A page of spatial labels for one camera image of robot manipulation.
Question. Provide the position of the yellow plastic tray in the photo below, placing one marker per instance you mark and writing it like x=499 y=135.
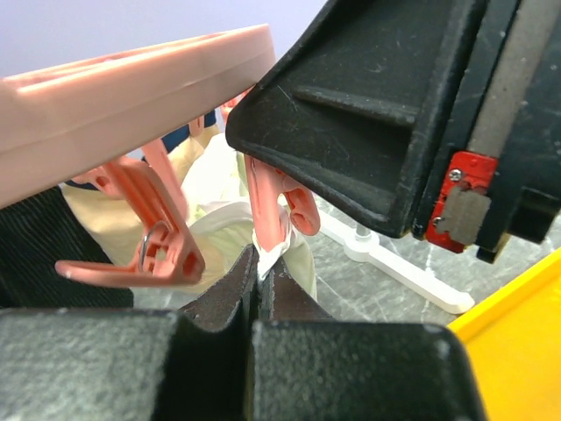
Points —
x=513 y=342

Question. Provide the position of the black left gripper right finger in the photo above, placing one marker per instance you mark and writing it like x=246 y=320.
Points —
x=304 y=365

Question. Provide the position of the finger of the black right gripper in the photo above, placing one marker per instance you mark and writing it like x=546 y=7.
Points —
x=355 y=107

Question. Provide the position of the pink round clip hanger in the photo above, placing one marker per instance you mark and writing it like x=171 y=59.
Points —
x=102 y=121

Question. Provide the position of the black hanging garment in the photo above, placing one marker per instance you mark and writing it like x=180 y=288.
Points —
x=35 y=234

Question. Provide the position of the silver white clothes rack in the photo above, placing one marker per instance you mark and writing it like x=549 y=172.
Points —
x=362 y=245

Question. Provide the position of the pale green white underwear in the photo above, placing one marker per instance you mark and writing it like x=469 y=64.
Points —
x=220 y=220

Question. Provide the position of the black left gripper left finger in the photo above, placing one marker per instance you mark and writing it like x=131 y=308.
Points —
x=131 y=364

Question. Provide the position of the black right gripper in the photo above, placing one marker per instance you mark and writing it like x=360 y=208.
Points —
x=496 y=174

